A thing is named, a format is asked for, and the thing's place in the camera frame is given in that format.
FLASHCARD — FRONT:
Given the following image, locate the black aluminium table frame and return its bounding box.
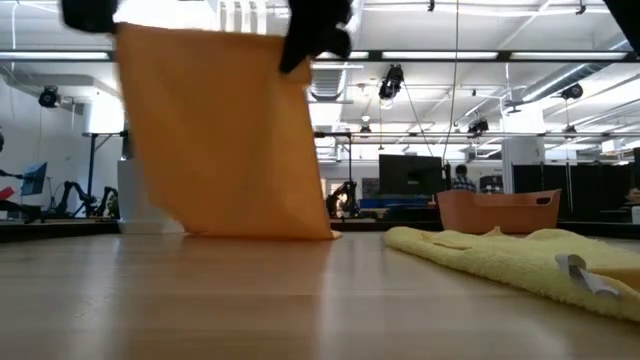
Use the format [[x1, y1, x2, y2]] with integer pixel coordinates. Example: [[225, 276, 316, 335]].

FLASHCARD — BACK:
[[0, 48, 640, 244]]

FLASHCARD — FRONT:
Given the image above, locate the black computer monitor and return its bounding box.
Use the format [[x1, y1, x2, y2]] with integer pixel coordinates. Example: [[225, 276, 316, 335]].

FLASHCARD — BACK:
[[378, 153, 445, 197]]

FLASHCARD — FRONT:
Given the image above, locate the person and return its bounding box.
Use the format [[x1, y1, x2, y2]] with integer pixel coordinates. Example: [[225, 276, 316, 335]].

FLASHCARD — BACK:
[[451, 164, 478, 193]]

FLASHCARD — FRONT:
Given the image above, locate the orange plastic basket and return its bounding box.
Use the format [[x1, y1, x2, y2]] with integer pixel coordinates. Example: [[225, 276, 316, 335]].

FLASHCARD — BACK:
[[436, 188, 563, 236]]

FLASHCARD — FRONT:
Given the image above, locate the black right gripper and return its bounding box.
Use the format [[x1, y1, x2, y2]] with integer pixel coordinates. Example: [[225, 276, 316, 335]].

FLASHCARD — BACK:
[[278, 0, 354, 75]]

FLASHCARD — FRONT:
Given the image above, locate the black office partition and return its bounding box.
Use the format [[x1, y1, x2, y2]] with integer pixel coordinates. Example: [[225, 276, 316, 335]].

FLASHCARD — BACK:
[[512, 162, 640, 224]]

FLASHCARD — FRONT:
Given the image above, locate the yellow microfiber towel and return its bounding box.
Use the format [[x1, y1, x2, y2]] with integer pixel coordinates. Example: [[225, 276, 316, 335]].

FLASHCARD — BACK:
[[383, 225, 640, 324]]

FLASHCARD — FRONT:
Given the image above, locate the blue-screen monitor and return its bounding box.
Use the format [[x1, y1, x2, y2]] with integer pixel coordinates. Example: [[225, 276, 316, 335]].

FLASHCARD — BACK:
[[20, 161, 49, 197]]

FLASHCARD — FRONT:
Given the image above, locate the white hexagonal planter pot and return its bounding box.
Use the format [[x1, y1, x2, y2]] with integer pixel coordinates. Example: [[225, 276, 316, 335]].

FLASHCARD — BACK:
[[117, 158, 186, 235]]

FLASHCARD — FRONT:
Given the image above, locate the orange microfiber towel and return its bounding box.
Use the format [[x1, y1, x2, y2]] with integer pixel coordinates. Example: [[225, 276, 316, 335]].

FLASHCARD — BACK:
[[114, 22, 344, 242]]

